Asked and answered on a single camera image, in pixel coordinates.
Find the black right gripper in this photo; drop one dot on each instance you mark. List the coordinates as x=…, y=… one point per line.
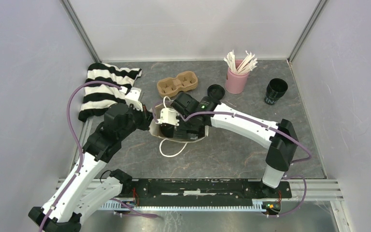
x=180, y=131

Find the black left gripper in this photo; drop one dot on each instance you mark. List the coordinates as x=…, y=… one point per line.
x=145, y=115

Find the brown paper bag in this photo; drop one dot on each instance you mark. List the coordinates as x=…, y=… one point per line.
x=155, y=131

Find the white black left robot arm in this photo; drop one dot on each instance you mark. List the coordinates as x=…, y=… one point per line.
x=69, y=208

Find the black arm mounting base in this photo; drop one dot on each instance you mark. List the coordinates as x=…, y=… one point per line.
x=201, y=192

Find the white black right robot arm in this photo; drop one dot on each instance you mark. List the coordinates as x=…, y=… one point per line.
x=279, y=138

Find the black plastic cup lid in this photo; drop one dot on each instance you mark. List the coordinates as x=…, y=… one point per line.
x=216, y=91

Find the black white striped cloth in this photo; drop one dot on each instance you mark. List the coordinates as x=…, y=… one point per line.
x=108, y=85

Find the pink stirrer holder cup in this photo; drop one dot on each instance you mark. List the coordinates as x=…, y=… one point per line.
x=235, y=83

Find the white wrapped stirrer sticks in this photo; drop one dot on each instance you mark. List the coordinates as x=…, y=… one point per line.
x=241, y=67

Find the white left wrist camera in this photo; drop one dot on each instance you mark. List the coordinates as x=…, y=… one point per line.
x=133, y=97

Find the slotted aluminium cable rail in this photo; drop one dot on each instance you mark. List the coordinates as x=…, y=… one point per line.
x=254, y=207

